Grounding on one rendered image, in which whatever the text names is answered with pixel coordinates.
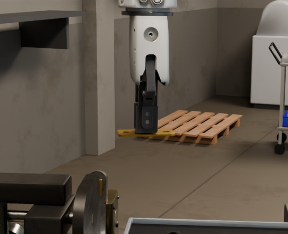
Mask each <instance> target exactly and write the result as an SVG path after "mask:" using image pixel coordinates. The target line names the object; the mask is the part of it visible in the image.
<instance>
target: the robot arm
mask: <svg viewBox="0 0 288 234"><path fill-rule="evenodd" d="M118 7H126V9H125V10H126V11H121V15H129V16H130V22H129V59H130V76H131V79H132V80H133V82H134V83H135V103H134V128H135V130H136V132H137V133H157V128H158V105H157V89H158V81H159V82H160V83H161V84H162V85H164V86H166V85H167V84H168V83H169V33H168V21H167V16H173V15H174V12H170V8H177V0H118Z"/></svg>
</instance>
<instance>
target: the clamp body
mask: <svg viewBox="0 0 288 234"><path fill-rule="evenodd" d="M118 199H119V196H118V190H115V189H108V202H107V204H106V219H107V234H118Z"/></svg>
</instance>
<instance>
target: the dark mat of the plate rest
mask: <svg viewBox="0 0 288 234"><path fill-rule="evenodd" d="M166 231H180V232H181V234H288V228H265V227H224V226H196V225H167V224H139V223H132V225H131V229H130V232H129V234H165V232H166Z"/></svg>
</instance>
